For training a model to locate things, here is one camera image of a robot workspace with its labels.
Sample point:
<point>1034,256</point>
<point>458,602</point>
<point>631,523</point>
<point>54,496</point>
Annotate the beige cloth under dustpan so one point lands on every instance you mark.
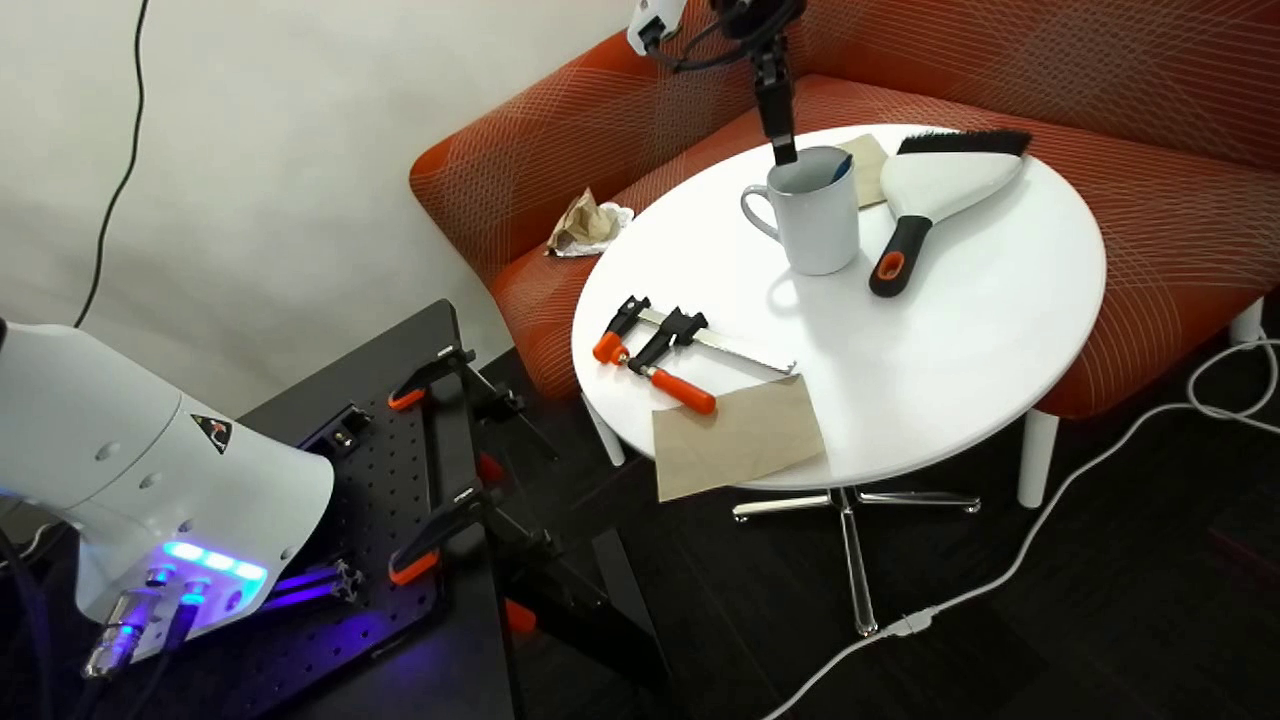
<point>864,169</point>

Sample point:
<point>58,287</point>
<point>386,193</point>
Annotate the lower orange black clamp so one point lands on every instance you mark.
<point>512,544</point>

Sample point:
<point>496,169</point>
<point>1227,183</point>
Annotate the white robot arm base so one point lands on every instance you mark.
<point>185,516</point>

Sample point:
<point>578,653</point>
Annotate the orange fabric sofa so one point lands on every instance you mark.
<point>1166,115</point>

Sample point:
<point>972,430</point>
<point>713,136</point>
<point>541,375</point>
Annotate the orange black clamp on board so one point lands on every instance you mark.
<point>455,366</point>

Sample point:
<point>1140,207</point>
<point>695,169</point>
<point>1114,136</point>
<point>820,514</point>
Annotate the light grey ceramic mug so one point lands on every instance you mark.
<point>810,210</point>

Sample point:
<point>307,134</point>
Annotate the white dustpan black orange handle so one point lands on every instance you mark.
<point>936,177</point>

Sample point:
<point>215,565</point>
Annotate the crumpled paper wrapper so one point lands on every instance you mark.
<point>586,227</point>

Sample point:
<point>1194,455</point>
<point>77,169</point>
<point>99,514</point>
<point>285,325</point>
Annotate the brown cardboard piece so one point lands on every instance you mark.
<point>755,433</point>

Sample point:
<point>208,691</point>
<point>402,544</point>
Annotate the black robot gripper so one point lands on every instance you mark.
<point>760,21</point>

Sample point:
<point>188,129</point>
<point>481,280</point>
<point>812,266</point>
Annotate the black perforated mounting board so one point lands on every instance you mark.
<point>386,653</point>

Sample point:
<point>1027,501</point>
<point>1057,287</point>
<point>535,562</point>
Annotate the orange handled bar clamp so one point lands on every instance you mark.
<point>641,312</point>
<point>655,360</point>

